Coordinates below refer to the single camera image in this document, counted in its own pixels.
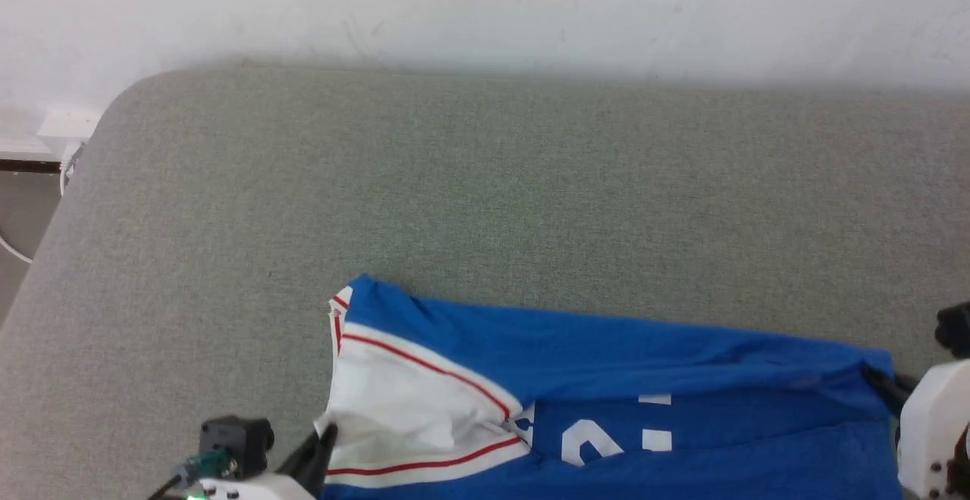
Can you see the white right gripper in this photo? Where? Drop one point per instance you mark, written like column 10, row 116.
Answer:
column 928, row 424

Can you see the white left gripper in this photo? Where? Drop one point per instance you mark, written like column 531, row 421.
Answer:
column 258, row 489

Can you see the blue Lakers jersey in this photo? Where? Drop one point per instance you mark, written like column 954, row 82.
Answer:
column 644, row 356

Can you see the grey-green fabric sofa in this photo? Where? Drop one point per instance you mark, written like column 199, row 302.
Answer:
column 492, row 182

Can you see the dark brown baseboard strip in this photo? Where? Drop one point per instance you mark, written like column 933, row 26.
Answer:
column 30, row 166

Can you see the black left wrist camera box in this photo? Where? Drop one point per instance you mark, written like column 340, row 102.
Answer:
column 239, row 439

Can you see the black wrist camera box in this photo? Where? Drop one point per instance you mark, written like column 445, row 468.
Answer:
column 239, row 439
column 955, row 329

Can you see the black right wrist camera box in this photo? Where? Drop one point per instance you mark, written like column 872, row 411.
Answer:
column 955, row 329

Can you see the white wall box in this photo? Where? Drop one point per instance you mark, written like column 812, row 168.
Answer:
column 68, row 125

